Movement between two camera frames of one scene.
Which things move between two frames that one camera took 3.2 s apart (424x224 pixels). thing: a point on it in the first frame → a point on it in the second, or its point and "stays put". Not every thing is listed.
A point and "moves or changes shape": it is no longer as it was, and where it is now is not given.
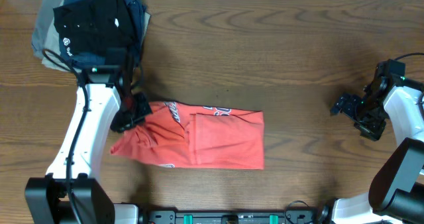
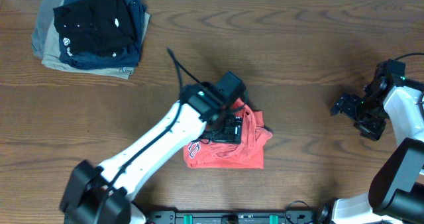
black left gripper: [133, 111] → [230, 131]
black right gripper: [350, 106] stays put
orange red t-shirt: [183, 134] moves or changes shape
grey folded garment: [50, 2] stays put
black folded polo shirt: [96, 25] stays put
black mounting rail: [231, 217] stays put
